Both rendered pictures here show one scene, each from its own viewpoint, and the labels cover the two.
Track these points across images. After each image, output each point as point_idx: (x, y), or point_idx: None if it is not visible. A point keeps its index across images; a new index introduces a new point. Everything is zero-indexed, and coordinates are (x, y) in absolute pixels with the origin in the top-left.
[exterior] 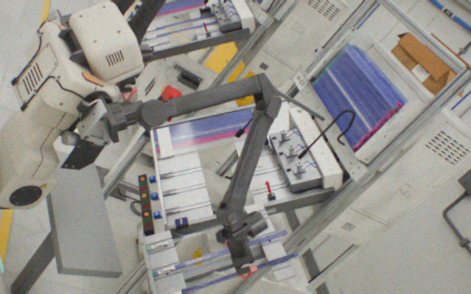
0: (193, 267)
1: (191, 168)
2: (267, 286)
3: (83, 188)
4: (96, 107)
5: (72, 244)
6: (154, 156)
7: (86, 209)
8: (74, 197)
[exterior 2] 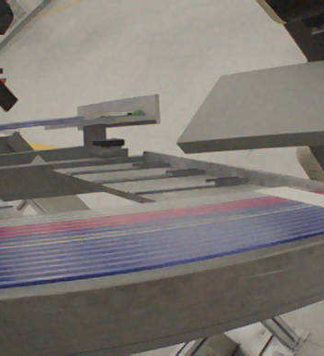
0: (62, 147)
1: (163, 191)
2: None
3: (323, 101)
4: None
5: (241, 83)
6: (301, 177)
7: (284, 103)
8: (310, 87)
